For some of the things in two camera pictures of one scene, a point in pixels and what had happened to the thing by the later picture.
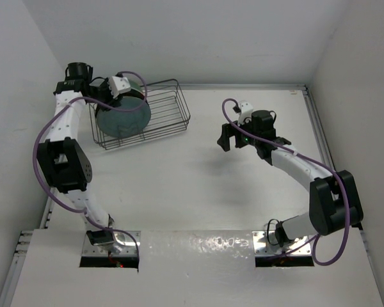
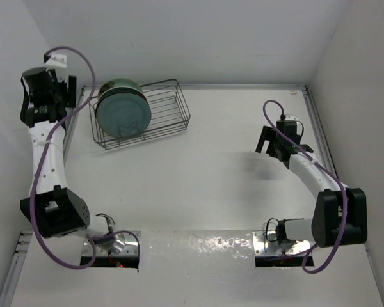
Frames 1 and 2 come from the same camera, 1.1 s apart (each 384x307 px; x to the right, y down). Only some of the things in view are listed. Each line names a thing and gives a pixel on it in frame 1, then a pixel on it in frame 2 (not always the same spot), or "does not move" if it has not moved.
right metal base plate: x=262 y=247 does not move
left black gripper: x=110 y=100 -> x=66 y=88
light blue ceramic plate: x=125 y=124 does not move
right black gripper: x=224 y=140 -> x=265 y=135
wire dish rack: x=169 y=114 does not move
